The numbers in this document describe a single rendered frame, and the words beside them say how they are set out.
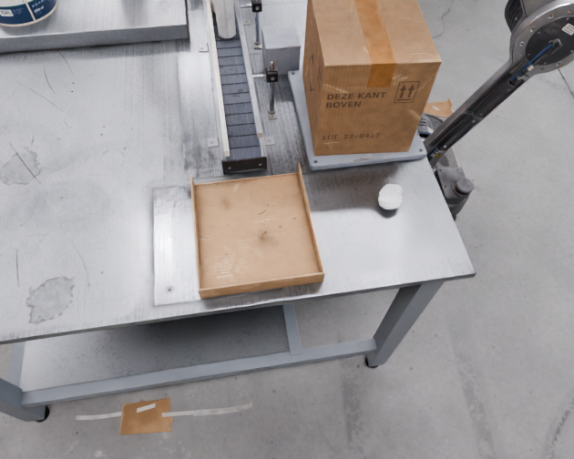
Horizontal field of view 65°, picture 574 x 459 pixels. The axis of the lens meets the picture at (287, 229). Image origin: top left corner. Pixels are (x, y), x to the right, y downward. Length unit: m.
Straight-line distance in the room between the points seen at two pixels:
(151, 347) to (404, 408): 0.91
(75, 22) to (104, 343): 1.00
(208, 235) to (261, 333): 0.62
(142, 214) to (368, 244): 0.52
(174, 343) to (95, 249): 0.61
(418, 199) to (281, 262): 0.37
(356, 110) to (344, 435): 1.13
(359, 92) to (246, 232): 0.39
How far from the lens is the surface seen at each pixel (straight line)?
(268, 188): 1.10
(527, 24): 1.59
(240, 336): 1.57
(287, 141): 1.20
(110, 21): 1.58
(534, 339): 2.07
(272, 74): 1.18
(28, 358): 1.74
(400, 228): 1.08
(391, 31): 1.08
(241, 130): 1.16
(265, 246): 1.01
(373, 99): 1.04
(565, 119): 2.92
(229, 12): 1.40
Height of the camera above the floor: 1.71
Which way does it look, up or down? 58 degrees down
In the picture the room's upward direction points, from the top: 3 degrees clockwise
